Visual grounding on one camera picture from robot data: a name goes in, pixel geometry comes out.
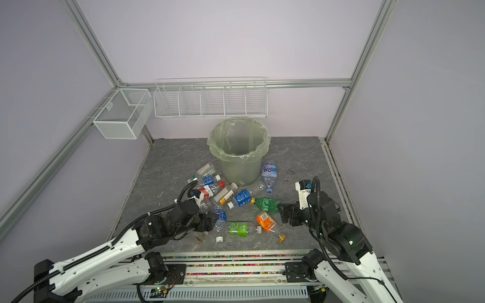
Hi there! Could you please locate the green crushed plastic bottle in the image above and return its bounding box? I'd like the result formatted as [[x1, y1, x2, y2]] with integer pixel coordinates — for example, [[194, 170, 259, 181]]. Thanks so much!
[[251, 198, 281, 213]]

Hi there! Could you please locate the green label clear bottle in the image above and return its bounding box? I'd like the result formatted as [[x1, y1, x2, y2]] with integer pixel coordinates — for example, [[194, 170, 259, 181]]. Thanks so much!
[[226, 221, 262, 237]]

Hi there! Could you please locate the blue label bottle white cap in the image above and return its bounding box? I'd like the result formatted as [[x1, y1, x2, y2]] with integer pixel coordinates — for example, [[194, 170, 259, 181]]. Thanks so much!
[[227, 181, 265, 209]]

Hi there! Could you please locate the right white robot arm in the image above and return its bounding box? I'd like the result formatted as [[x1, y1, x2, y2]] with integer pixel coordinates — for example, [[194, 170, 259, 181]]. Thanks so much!
[[279, 178, 402, 302]]

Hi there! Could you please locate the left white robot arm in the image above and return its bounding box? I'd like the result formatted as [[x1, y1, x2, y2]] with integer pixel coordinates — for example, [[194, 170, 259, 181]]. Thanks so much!
[[13, 181, 219, 302]]

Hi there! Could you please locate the green lined mesh waste bin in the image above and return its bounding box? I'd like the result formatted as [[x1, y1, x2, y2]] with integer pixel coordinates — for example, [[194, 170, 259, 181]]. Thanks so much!
[[207, 117, 271, 187]]

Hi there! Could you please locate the orange label bottle yellow cap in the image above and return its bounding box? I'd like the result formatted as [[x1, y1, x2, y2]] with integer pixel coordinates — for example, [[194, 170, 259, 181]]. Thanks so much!
[[256, 212, 286, 243]]

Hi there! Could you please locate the red label clear bottle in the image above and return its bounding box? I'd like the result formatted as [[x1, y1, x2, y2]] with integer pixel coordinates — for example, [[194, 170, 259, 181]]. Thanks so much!
[[199, 181, 226, 199]]

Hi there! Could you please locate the blue label bottle back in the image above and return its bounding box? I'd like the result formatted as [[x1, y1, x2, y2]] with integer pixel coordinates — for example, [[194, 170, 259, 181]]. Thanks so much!
[[187, 174, 222, 186]]

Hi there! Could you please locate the clear bottle blue pink label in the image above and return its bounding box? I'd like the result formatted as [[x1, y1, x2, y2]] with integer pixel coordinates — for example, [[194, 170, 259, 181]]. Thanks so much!
[[261, 160, 278, 194]]

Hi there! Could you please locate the clear square bottle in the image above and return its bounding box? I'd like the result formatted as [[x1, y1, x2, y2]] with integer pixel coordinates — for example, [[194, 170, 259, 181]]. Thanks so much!
[[197, 162, 215, 178]]

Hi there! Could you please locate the small white mesh basket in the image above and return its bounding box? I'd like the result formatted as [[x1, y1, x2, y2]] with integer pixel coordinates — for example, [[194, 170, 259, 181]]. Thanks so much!
[[93, 88, 154, 140]]

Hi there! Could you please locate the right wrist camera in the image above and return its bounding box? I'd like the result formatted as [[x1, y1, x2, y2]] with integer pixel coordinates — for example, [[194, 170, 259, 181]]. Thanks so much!
[[295, 179, 312, 210]]

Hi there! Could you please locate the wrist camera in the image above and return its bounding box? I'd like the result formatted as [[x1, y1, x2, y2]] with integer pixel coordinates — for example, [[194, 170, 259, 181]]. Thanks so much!
[[295, 179, 312, 210], [188, 189, 208, 207]]

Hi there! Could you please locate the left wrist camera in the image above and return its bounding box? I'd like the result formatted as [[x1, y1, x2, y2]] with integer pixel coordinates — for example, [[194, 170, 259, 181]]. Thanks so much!
[[188, 189, 208, 207]]

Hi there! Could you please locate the long white wire shelf basket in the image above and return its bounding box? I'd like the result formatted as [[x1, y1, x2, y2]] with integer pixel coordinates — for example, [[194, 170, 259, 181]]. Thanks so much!
[[154, 77, 269, 119]]

